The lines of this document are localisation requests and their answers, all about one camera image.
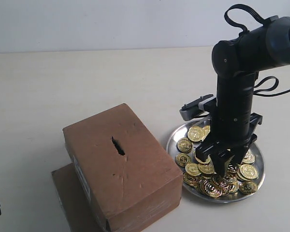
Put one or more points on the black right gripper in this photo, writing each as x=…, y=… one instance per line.
x=231, y=133

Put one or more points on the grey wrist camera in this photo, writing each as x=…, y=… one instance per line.
x=195, y=108

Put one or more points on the brown cardboard box with slot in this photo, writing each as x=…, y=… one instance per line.
x=128, y=178

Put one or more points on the gold coin top stack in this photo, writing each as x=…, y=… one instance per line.
x=195, y=133

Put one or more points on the round metal plate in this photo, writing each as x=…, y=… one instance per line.
x=233, y=177

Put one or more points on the gold coin bottom left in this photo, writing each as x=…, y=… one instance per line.
x=182, y=159

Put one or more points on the flat cardboard base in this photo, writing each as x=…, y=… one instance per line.
x=73, y=200

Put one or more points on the gold coin left middle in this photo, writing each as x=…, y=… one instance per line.
x=184, y=145

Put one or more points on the gold coin bottom middle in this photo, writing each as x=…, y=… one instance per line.
x=192, y=169

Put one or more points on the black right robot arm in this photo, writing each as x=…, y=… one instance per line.
x=237, y=64

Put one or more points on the gold coin upper right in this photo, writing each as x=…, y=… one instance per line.
x=248, y=187

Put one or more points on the gold coin lower centre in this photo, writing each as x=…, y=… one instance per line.
x=213, y=191

